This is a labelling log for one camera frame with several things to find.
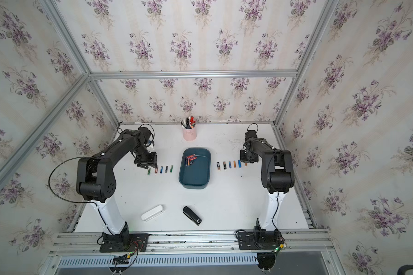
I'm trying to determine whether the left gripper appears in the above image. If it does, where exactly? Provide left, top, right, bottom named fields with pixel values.
left=132, top=146, right=159, bottom=168

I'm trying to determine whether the teal plastic storage box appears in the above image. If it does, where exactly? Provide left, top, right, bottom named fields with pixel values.
left=179, top=147, right=211, bottom=190

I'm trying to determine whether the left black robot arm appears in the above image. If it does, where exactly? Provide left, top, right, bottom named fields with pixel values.
left=76, top=127, right=157, bottom=237

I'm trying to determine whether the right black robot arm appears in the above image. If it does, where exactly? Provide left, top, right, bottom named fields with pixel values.
left=240, top=137, right=295, bottom=231

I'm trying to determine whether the pink pen holder cup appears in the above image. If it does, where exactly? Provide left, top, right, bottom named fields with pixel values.
left=182, top=127, right=197, bottom=142

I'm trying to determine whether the white oblong case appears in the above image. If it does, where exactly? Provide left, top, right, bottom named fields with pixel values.
left=141, top=205, right=165, bottom=222

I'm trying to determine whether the black stapler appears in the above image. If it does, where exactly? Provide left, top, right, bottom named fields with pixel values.
left=182, top=206, right=202, bottom=226

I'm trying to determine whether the black loop cable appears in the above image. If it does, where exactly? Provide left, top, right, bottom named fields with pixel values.
left=47, top=157, right=94, bottom=204

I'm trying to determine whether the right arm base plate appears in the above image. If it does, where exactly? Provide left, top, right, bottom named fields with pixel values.
left=235, top=229, right=285, bottom=252

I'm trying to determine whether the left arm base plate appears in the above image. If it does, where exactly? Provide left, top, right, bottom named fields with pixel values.
left=96, top=233, right=150, bottom=253

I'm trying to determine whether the aluminium front rail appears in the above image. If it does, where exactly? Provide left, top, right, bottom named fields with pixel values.
left=48, top=229, right=335, bottom=256

